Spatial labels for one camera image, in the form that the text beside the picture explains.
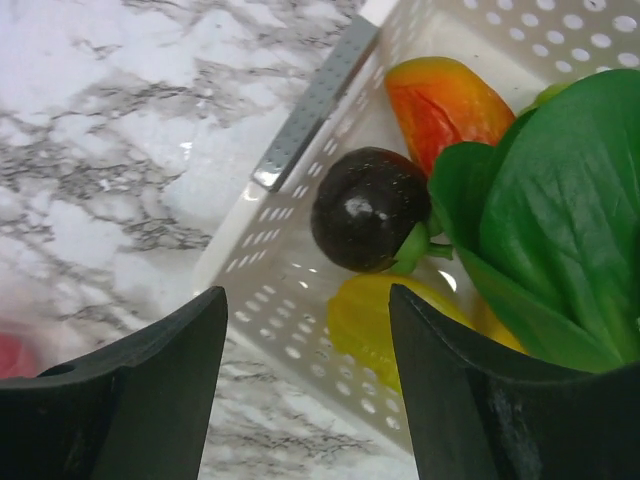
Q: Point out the white perforated plastic basket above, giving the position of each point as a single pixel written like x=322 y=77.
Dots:
x=276 y=280

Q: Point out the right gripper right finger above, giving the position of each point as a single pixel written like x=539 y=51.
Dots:
x=479 y=410

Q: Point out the yellow toy star fruit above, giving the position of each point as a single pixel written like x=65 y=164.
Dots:
x=358 y=319

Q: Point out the green toy bok choy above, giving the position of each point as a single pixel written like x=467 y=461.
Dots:
x=546 y=223

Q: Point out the orange yellow toy mango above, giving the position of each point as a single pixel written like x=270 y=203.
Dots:
x=438 y=102

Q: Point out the red toy tomato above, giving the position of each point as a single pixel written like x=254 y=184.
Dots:
x=17 y=359

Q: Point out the dark purple toy mangosteen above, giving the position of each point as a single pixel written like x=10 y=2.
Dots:
x=372 y=213

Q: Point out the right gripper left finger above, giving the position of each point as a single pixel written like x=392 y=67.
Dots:
x=138 y=408

